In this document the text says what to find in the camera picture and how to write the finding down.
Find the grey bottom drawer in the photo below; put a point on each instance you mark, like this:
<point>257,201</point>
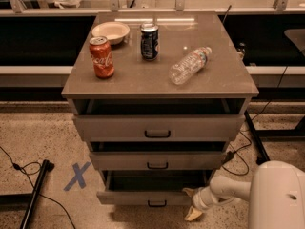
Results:
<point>155,188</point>

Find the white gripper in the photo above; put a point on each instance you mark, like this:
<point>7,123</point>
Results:
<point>198,198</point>

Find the metal railing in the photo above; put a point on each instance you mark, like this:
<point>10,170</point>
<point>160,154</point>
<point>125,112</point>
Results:
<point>152,0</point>

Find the black stand leg right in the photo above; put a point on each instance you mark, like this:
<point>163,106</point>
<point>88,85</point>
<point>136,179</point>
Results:
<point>259,136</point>

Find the red cola can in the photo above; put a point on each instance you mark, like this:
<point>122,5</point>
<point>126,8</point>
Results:
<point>101,56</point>

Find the blue tape cross mark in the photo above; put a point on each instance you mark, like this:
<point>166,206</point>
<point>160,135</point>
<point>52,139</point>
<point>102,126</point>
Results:
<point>78,176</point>

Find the clear plastic water bottle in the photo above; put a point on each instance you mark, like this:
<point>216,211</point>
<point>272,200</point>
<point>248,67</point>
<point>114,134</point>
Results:
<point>189,65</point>

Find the grey top drawer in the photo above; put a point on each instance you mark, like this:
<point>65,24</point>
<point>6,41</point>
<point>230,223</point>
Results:
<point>134,128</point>

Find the dark blue soda can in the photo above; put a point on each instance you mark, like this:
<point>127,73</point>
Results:
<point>149,40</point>

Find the white bowl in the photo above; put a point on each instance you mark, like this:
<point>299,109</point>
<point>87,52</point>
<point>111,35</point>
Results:
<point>115,32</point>

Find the grey drawer cabinet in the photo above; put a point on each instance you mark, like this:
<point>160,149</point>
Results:
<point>142,87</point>

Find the black stand leg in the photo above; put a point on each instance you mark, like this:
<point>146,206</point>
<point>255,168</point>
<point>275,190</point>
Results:
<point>26,202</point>
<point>259,136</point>

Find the black stand leg left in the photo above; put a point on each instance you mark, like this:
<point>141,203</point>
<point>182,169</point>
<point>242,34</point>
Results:
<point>26,202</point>

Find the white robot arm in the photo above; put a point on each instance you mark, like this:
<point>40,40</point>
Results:
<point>276,196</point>

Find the grey middle drawer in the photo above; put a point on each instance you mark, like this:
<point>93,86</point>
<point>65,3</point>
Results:
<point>152,161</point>

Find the grey drawer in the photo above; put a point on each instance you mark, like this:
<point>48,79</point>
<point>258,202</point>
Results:
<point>155,188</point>
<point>152,161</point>
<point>134,128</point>

